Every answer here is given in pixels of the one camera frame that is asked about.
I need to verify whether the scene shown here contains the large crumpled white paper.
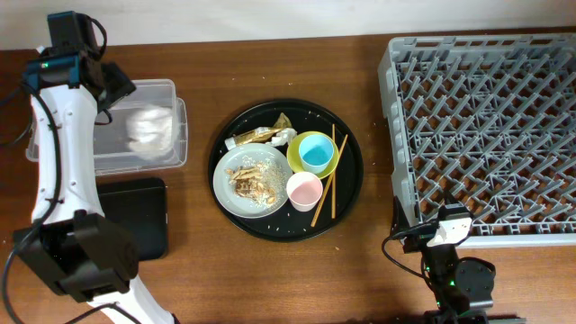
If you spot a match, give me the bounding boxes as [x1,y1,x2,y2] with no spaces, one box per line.
[126,104,173,160]

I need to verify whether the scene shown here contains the food scraps on plate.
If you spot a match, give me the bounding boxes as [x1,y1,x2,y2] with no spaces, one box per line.
[225,156,288,209]

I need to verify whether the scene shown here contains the wooden chopstick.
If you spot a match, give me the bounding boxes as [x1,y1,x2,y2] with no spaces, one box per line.
[331,124,337,220]
[310,134,348,228]

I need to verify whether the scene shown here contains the round black serving tray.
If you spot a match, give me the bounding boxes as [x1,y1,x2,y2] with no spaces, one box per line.
[208,98,364,242]

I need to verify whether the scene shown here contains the wooden chopstick left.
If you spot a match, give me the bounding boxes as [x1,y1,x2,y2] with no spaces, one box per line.
[331,124,337,220]

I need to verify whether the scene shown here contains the clear plastic waste bin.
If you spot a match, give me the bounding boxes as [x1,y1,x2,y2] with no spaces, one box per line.
[31,79,188,184]

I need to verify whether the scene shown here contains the wooden chopstick right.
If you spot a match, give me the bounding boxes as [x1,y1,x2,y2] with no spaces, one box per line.
[310,134,348,228]

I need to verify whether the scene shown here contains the black rectangular tray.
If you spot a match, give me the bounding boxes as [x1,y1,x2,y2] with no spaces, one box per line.
[97,177,169,261]

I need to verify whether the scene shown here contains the grey dishwasher rack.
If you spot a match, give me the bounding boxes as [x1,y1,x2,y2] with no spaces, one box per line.
[378,33,575,248]

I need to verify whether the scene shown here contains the gold brown snack wrapper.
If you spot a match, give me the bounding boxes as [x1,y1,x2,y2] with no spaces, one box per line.
[224,112,293,150]

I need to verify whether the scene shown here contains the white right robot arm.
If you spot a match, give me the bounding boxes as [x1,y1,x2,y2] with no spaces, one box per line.
[382,192,527,324]

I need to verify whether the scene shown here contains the yellow-green bowl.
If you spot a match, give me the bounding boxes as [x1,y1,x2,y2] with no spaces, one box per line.
[286,131,340,179]

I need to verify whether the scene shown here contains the small white tissue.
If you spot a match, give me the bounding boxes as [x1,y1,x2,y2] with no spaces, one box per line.
[266,128,297,147]

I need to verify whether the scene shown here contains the grey plate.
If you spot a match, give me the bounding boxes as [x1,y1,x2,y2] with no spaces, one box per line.
[212,143,293,219]

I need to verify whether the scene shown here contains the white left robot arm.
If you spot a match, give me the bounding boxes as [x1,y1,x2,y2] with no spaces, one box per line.
[6,11,177,323]

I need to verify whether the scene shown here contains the light blue cup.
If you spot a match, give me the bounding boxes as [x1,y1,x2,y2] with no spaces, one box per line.
[298,133,335,175]

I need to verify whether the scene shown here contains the pink cup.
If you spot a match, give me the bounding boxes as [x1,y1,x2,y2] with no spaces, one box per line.
[286,172,324,212]

